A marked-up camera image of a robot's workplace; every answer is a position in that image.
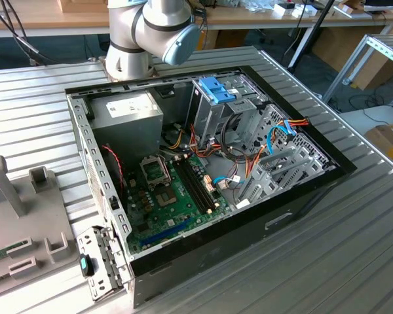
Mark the black latch with teal button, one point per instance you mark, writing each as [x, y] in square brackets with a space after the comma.
[90, 266]

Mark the large brown cardboard box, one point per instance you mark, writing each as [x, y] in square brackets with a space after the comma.
[340, 49]

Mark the CPU socket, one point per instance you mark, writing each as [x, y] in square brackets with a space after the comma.
[165, 199]

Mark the green motherboard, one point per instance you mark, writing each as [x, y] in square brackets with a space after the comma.
[180, 212]

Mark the green RAM stick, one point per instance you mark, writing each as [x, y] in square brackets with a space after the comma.
[0, 253]

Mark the silver drive cage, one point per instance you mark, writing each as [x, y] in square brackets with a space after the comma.
[209, 117]

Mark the silver card retention bracket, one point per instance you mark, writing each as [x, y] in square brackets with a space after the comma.
[100, 284]

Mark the black stand pole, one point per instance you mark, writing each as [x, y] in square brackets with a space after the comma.
[324, 13]

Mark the blue plastic cage latch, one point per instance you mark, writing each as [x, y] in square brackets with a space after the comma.
[209, 85]
[222, 97]

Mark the black open PC case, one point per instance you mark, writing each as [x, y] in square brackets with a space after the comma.
[216, 248]

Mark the silver metal disk bay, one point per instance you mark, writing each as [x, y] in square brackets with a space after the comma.
[258, 193]

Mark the blue expansion slot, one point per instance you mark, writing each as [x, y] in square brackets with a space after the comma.
[165, 233]

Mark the wooden desk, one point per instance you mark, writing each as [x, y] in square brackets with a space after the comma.
[249, 18]
[36, 21]

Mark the brown wooden box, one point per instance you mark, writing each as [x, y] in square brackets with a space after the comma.
[82, 6]

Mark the cardboard box with yellow tape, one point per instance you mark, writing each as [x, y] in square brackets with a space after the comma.
[389, 144]

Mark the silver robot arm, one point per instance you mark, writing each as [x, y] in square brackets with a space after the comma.
[124, 32]

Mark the white side table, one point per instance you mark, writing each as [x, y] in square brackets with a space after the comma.
[380, 114]

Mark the grey parts rack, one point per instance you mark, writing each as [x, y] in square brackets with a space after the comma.
[36, 209]

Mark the small white box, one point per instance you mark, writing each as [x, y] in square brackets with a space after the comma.
[283, 11]
[308, 11]

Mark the black RAM slot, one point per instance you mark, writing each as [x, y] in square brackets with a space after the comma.
[189, 186]
[203, 186]
[194, 186]
[198, 186]

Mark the grey power supply box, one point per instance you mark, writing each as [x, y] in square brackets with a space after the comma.
[127, 131]

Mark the aluminium profile frame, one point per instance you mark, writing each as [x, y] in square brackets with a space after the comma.
[384, 46]

